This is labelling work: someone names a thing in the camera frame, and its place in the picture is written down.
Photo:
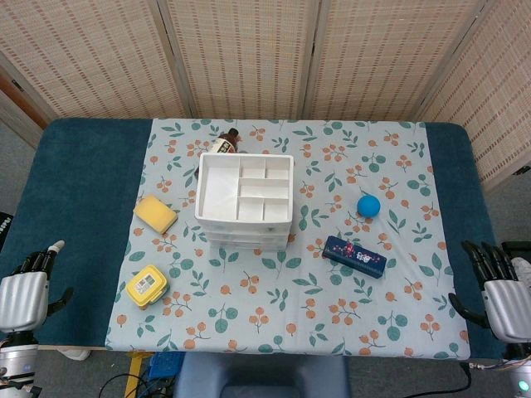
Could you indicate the yellow-lidded green container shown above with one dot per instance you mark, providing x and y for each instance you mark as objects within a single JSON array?
[{"x": 145, "y": 286}]

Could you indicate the blue ball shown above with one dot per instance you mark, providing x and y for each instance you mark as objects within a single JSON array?
[{"x": 368, "y": 206}]

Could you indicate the white shoe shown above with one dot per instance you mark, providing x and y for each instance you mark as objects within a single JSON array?
[{"x": 74, "y": 353}]

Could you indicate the yellow sponge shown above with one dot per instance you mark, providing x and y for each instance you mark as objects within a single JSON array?
[{"x": 155, "y": 213}]

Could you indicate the navy blue printed box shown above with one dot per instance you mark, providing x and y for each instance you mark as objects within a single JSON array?
[{"x": 354, "y": 257}]

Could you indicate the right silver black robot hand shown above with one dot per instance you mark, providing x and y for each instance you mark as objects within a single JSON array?
[{"x": 508, "y": 307}]

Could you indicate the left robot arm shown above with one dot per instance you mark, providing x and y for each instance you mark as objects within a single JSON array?
[{"x": 16, "y": 365}]

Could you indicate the white clear drawer organizer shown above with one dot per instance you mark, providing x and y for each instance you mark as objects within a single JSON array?
[{"x": 217, "y": 190}]

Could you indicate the teal table cover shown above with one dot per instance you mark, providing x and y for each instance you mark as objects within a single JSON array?
[{"x": 83, "y": 186}]

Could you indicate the blue plastic crate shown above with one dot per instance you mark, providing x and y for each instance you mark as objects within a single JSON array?
[{"x": 166, "y": 365}]

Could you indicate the floral print tablecloth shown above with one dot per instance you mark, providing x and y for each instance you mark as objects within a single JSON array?
[{"x": 269, "y": 298}]

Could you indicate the brown labelled bottle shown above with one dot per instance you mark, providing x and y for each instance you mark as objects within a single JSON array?
[{"x": 226, "y": 143}]

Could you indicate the woven folding screen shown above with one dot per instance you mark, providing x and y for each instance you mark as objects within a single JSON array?
[{"x": 249, "y": 62}]

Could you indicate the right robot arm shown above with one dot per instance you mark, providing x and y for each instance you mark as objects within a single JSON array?
[{"x": 520, "y": 373}]

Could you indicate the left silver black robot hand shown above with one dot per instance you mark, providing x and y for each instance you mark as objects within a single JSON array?
[{"x": 22, "y": 298}]

